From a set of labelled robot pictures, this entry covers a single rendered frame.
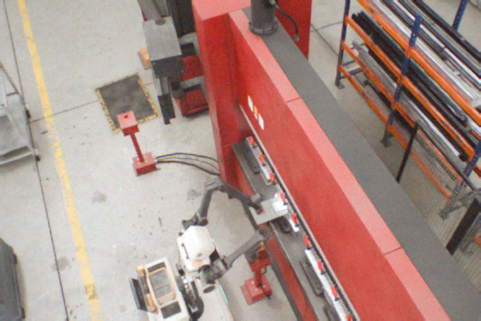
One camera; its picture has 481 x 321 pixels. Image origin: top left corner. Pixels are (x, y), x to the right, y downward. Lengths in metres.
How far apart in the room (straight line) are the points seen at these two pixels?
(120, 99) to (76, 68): 0.97
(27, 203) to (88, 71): 2.10
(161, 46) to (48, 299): 2.65
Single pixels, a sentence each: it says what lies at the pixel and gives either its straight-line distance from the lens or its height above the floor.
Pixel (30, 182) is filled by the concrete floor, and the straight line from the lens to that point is 5.97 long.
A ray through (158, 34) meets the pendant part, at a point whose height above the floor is 1.95.
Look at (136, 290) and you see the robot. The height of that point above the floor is 0.94.
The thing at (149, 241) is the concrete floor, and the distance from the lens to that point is 5.08.
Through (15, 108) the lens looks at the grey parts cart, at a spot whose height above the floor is 0.33.
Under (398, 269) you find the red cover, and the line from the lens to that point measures 2.33.
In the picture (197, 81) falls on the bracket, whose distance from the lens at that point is 4.63.
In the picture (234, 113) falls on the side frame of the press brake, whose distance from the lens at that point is 4.21.
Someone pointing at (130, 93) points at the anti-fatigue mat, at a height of 0.01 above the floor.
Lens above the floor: 4.36
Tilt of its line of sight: 53 degrees down
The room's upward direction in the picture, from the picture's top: 5 degrees counter-clockwise
